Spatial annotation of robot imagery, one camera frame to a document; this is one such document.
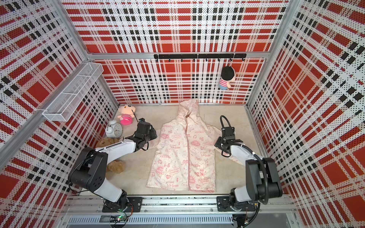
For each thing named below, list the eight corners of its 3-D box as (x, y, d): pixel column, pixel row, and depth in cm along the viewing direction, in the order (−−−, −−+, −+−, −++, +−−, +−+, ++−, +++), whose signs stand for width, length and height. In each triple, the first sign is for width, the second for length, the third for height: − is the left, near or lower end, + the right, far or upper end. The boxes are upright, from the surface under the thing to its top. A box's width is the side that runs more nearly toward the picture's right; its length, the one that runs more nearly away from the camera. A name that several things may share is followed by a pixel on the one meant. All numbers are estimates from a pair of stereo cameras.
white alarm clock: (112, 141, 101) (103, 132, 91) (117, 129, 107) (109, 119, 98) (119, 141, 101) (111, 132, 91) (123, 129, 107) (116, 119, 97)
